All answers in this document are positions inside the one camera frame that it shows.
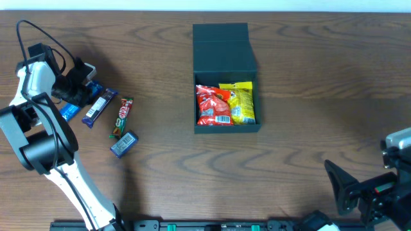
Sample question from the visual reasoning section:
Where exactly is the red snack packet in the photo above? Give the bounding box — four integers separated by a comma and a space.
196, 85, 234, 126

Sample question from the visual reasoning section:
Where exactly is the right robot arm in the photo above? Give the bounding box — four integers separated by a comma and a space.
324, 141, 410, 230

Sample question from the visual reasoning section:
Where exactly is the small blue candy box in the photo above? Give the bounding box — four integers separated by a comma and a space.
110, 131, 139, 158

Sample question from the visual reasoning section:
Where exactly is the dark blue chocolate bar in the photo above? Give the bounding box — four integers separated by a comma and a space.
82, 88, 118, 128

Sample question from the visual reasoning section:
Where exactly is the yellow snack packet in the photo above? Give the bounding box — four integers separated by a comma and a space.
219, 81, 256, 125

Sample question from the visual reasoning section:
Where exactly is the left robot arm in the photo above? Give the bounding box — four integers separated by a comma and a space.
1, 43, 128, 230

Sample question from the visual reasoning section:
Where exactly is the blue biscuit bar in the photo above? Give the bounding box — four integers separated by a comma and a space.
60, 80, 103, 121

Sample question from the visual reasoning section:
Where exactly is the red green KitKat Milo bar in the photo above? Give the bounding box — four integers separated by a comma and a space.
109, 98, 134, 139

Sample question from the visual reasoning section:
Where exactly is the black gift box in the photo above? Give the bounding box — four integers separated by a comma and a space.
193, 22, 263, 134

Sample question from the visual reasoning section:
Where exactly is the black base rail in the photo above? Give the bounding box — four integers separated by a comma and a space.
49, 210, 376, 231

